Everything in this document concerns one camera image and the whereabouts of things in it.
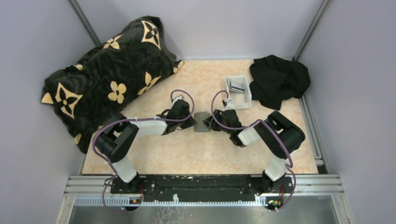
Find grey card holder wallet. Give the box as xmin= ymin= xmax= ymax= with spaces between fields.
xmin=194 ymin=112 xmax=210 ymax=133

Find white plastic card tray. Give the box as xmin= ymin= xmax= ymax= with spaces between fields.
xmin=225 ymin=76 xmax=252 ymax=110

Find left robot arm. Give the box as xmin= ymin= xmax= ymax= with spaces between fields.
xmin=92 ymin=99 xmax=196 ymax=193

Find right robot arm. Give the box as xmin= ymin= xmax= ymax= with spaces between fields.
xmin=202 ymin=109 xmax=306 ymax=192

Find grey cards in tray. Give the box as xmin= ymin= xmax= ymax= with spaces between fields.
xmin=228 ymin=81 xmax=245 ymax=93

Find black crumpled cloth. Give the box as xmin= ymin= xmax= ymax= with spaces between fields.
xmin=249 ymin=55 xmax=311 ymax=111

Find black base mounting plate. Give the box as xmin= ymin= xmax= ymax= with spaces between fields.
xmin=110 ymin=175 xmax=293 ymax=202

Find black floral pillow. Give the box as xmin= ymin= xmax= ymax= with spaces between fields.
xmin=41 ymin=16 xmax=184 ymax=154

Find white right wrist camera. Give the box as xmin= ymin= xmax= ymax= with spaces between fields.
xmin=222 ymin=99 xmax=235 ymax=111

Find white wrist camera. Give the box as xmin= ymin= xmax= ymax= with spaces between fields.
xmin=222 ymin=99 xmax=235 ymax=111
xmin=171 ymin=95 xmax=184 ymax=105

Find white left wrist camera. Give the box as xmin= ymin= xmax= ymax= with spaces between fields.
xmin=171 ymin=95 xmax=184 ymax=105

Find white cable duct strip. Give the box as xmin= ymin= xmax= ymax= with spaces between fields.
xmin=74 ymin=194 xmax=268 ymax=207

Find aluminium frame rail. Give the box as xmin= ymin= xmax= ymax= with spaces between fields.
xmin=65 ymin=175 xmax=344 ymax=196

